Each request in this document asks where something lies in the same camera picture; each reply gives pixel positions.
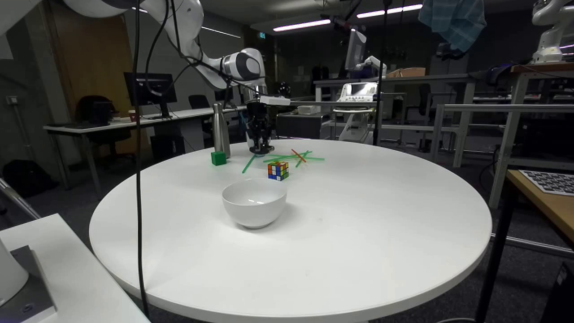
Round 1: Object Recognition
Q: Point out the stainless steel water bottle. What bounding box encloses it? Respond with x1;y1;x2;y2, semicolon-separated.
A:
213;102;229;154

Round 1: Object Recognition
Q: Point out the long white desk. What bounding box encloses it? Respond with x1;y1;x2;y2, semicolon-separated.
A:
40;104;252;194

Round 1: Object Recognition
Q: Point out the orange straw stick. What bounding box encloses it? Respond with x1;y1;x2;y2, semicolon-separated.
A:
290;149;306;167

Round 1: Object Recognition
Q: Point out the multicoloured Rubik's cube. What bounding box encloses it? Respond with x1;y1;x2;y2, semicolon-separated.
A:
266;161;288;181

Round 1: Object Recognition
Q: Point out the white corner table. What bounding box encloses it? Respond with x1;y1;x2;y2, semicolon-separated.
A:
0;213;148;323

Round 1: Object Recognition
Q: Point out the green cube block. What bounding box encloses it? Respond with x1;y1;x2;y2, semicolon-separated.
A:
211;151;227;165

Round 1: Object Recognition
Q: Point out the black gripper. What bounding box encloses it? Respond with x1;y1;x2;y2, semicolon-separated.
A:
245;102;274;151

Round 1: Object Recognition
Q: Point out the blue hanging cloth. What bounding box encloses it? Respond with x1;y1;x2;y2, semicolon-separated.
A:
417;0;485;52

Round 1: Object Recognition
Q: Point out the round white table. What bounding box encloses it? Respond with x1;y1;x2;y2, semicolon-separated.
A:
89;140;491;323

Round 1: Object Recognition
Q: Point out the wooden side table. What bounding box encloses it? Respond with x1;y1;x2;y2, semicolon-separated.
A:
473;169;574;323

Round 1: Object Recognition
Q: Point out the black computer monitor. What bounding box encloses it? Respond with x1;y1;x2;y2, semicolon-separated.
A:
123;72;175;116

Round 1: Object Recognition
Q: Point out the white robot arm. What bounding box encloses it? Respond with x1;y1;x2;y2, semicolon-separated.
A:
62;0;265;104

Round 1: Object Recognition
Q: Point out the white ceramic bowl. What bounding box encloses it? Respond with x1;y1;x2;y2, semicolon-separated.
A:
222;179;286;228

